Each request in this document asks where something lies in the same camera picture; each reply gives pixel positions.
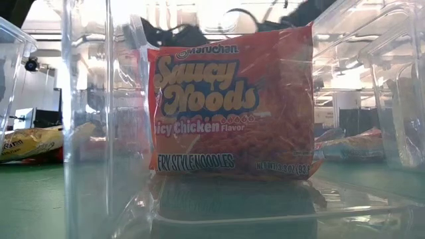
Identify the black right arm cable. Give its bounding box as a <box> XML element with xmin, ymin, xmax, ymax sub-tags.
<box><xmin>228</xmin><ymin>8</ymin><xmax>263</xmax><ymax>26</ymax></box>

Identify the black ceiling spotlight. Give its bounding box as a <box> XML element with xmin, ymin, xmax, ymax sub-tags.
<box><xmin>25</xmin><ymin>56</ymin><xmax>40</xmax><ymax>72</ymax></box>

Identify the linear ceiling light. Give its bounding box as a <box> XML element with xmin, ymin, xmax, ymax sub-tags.
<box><xmin>23</xmin><ymin>31</ymin><xmax>64</xmax><ymax>41</ymax></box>

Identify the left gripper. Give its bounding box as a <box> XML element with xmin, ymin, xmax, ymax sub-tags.
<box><xmin>141</xmin><ymin>18</ymin><xmax>211</xmax><ymax>48</ymax></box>

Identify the black panel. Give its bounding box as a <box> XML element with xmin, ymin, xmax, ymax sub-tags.
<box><xmin>35</xmin><ymin>108</ymin><xmax>63</xmax><ymax>129</ymax></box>

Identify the blue-edged Maruchan ramen packet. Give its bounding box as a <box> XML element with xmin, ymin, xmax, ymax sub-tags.
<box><xmin>314</xmin><ymin>129</ymin><xmax>386</xmax><ymax>163</ymax></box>

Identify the yellow Maruchan ramen packet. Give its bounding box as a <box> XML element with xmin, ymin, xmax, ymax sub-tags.
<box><xmin>0</xmin><ymin>123</ymin><xmax>98</xmax><ymax>164</ymax></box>

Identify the clear plastic bin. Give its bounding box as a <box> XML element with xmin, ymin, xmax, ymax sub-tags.
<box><xmin>357</xmin><ymin>0</ymin><xmax>425</xmax><ymax>172</ymax></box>
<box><xmin>0</xmin><ymin>16</ymin><xmax>38</xmax><ymax>147</ymax></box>
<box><xmin>61</xmin><ymin>0</ymin><xmax>425</xmax><ymax>239</ymax></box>

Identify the grey monitor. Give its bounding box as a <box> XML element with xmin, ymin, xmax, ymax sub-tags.
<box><xmin>13</xmin><ymin>108</ymin><xmax>36</xmax><ymax>130</ymax></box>

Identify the black cabinet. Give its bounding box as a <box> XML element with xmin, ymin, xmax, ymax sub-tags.
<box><xmin>338</xmin><ymin>108</ymin><xmax>381</xmax><ymax>137</ymax></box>

